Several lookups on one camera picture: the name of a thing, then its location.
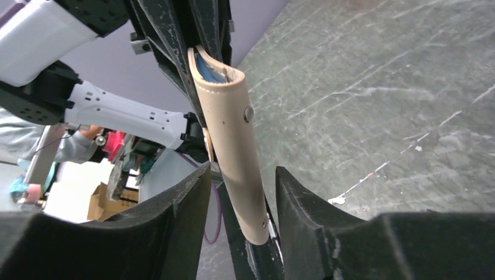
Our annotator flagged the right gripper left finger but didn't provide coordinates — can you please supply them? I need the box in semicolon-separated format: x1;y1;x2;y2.
1;164;211;279

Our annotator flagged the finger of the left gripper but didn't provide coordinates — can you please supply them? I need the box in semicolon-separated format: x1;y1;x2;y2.
129;1;207;128
172;0;232;65

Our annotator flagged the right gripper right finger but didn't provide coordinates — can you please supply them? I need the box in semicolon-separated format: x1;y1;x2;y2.
276;166;494;279

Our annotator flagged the tan leather card holder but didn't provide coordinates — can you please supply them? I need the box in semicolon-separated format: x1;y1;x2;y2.
187;45;269;246

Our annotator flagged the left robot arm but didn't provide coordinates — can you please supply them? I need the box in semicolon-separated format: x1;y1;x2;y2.
1;0;233;163

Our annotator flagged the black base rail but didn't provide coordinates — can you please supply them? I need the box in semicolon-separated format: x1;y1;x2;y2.
218;183;284;280

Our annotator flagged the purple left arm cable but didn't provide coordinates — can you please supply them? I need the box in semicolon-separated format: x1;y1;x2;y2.
177;152;223;246

